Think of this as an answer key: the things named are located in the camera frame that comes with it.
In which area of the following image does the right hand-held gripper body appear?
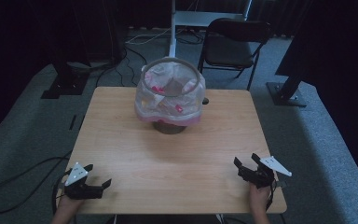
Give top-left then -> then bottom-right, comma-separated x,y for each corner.
238,156 -> 293,189

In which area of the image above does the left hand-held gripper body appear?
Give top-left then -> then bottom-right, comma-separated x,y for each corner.
59,161 -> 103,201

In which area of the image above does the translucent pink-edged trash bag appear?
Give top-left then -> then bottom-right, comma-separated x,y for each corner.
134,60 -> 207,127

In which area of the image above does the grey plastic bin ring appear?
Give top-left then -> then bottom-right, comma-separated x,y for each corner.
140,57 -> 201,98

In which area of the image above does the person's right hand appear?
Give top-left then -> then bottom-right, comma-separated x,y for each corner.
250,184 -> 271,214

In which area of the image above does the person's left hand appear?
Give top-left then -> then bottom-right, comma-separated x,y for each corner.
57,196 -> 86,216

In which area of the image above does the black folding chair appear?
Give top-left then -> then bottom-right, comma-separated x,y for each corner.
197,18 -> 272,91

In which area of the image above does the right hand-held gripper cable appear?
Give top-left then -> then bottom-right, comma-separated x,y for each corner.
264,177 -> 278,213

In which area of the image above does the hand-held gripper cable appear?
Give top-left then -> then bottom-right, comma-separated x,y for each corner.
264,177 -> 278,213
0,150 -> 73,216

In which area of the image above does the left hand-held gripper cable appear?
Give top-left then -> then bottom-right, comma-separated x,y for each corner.
0,150 -> 73,216

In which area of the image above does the black stand with base plate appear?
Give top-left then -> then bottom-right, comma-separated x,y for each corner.
266,73 -> 308,108
40,60 -> 90,100

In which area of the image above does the black floor cable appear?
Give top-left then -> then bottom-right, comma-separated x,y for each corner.
117,46 -> 148,88
95,46 -> 129,88

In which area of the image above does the white floor cable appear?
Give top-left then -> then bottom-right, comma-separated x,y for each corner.
125,27 -> 172,45

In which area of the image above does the white desk frame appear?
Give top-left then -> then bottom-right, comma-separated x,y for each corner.
167,0 -> 253,60

